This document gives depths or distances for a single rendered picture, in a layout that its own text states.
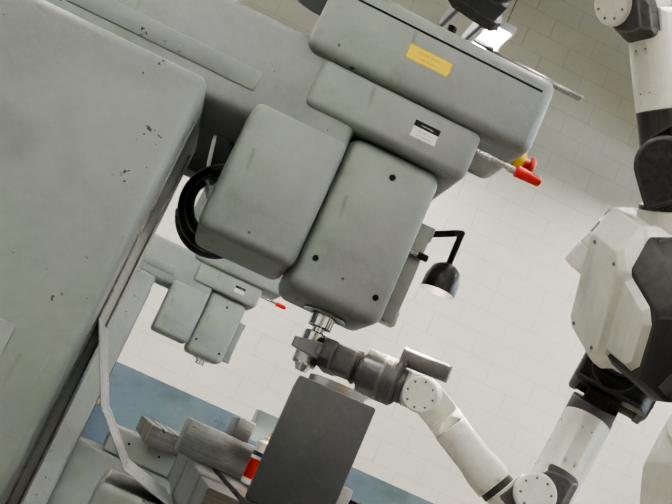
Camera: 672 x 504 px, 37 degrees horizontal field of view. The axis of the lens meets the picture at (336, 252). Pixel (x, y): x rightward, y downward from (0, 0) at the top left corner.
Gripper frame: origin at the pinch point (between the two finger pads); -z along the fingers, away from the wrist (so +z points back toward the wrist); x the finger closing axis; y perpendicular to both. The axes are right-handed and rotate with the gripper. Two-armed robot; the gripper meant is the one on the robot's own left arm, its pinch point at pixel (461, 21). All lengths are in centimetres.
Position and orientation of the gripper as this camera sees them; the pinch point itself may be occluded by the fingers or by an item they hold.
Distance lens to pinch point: 207.4
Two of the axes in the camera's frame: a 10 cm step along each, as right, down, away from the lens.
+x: 8.3, 4.5, 3.3
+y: 1.5, -7.5, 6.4
